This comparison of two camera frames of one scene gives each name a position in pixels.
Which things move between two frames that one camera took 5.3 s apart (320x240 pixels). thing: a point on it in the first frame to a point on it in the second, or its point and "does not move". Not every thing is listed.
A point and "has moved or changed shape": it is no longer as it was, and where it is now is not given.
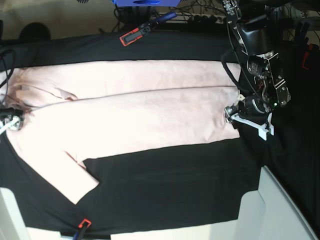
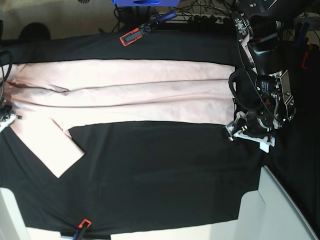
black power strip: (197, 18) does not move
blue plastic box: (146, 3) does not move
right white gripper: (252, 112) to (237, 128)
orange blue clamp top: (137, 33) does not move
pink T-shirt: (75, 111) has moved or changed shape
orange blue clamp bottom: (82, 227) does not move
